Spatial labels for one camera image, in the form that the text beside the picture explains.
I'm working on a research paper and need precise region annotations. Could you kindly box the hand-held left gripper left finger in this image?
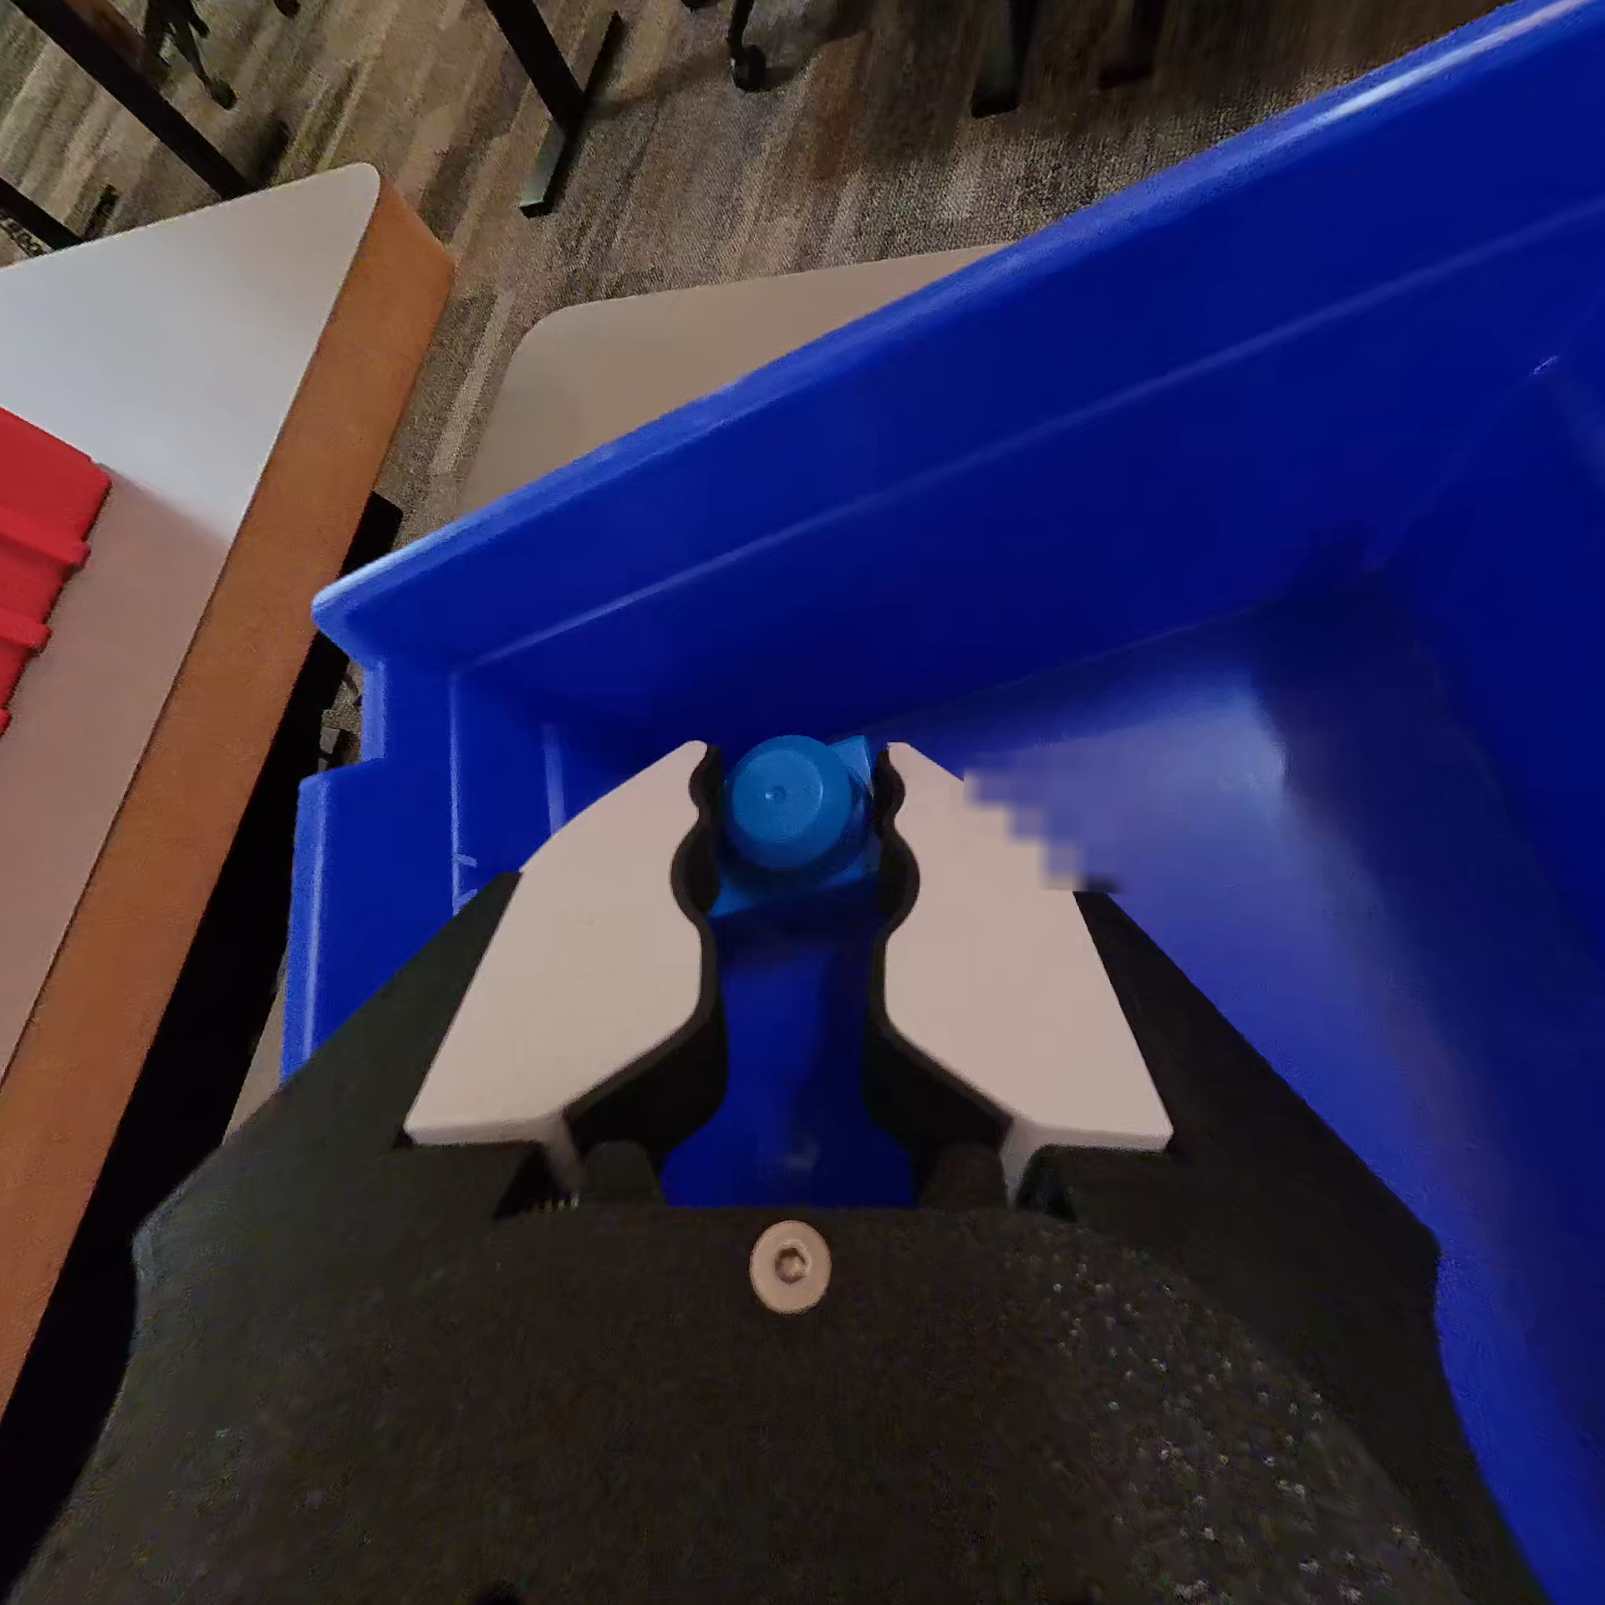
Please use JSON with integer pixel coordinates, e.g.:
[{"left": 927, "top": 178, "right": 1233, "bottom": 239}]
[{"left": 401, "top": 740, "right": 732, "bottom": 1193}]

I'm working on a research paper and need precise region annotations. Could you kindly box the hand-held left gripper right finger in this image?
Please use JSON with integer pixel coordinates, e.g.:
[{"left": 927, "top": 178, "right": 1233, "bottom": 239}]
[{"left": 860, "top": 744, "right": 1173, "bottom": 1193}]

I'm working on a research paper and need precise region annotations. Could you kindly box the blue one-stud mega block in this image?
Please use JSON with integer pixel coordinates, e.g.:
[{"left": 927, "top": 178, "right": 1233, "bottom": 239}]
[{"left": 709, "top": 734, "right": 875, "bottom": 923}]

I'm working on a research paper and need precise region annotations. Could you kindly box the blue plastic bin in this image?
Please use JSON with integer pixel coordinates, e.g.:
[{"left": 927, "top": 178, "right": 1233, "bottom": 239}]
[{"left": 282, "top": 0, "right": 1605, "bottom": 1605}]

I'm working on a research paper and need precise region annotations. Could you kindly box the red plastic bin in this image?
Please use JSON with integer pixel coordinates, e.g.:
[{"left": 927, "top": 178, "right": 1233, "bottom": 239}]
[{"left": 0, "top": 408, "right": 112, "bottom": 736}]

